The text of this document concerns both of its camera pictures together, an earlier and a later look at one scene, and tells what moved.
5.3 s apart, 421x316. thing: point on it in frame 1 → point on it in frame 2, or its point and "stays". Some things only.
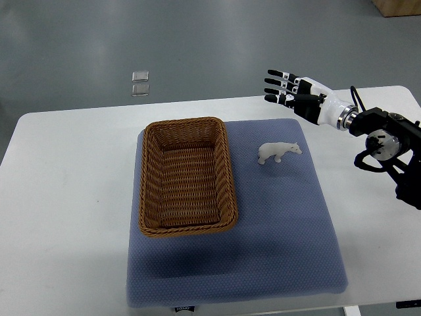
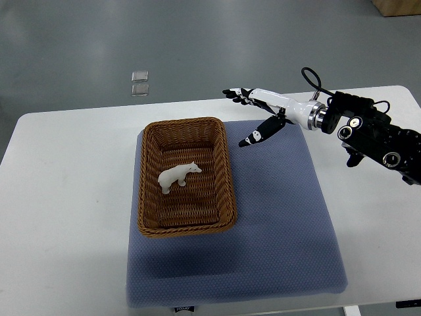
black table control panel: [408, 303] stays
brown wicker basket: [186, 179] stays
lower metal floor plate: [140, 90] stays
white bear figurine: [277, 149] → [177, 173]
